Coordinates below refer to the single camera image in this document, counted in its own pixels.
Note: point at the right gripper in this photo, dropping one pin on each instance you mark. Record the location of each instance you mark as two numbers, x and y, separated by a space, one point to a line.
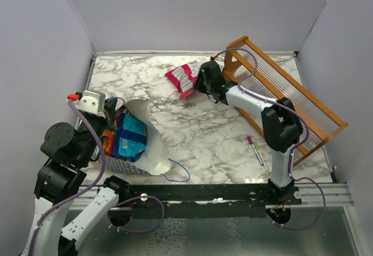
198 84

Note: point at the pink snack bag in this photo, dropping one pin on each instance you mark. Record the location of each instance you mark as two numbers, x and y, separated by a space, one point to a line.
184 78

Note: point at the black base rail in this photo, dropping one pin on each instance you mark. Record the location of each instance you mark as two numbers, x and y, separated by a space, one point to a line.
201 201

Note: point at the blue checkered paper bag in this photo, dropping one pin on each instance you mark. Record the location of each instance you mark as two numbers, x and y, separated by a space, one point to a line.
156 159

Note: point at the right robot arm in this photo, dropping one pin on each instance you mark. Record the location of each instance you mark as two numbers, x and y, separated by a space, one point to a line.
281 126

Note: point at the purple marker pen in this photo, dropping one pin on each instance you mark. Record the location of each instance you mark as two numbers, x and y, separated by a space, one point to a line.
255 150

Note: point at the wooden shelf rack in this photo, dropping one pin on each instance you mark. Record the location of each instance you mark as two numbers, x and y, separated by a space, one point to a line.
274 82

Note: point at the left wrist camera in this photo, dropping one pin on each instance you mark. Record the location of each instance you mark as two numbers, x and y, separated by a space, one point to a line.
89 101

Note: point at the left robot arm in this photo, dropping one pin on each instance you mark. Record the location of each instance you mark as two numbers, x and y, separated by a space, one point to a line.
69 150

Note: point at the blue snack bag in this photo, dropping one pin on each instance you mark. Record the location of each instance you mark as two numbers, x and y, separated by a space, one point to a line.
130 138

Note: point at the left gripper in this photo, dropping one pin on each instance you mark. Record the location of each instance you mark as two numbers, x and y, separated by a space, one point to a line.
110 111

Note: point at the orange snack bag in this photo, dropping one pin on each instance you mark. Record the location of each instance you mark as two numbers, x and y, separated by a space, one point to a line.
107 140

